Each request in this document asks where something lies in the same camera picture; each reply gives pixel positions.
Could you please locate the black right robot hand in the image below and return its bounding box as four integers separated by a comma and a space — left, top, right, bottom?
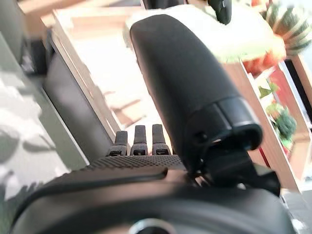
9, 14, 297, 234

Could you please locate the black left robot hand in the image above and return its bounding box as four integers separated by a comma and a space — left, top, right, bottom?
207, 0, 232, 26

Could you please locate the green white napa cabbage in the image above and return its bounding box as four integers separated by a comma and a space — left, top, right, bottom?
125, 3, 286, 64

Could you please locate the small orange pumpkin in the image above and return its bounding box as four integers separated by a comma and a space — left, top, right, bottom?
243, 52, 286, 74

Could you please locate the green striped pumpkin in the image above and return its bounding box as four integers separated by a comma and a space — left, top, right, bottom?
262, 3, 312, 58

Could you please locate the white cauliflower with leaves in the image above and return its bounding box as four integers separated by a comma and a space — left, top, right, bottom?
253, 70, 281, 98

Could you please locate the green broccoli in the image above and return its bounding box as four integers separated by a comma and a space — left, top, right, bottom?
267, 102, 298, 149

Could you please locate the wooden display shelf frame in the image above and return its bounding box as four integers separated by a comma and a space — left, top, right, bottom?
14, 0, 122, 166

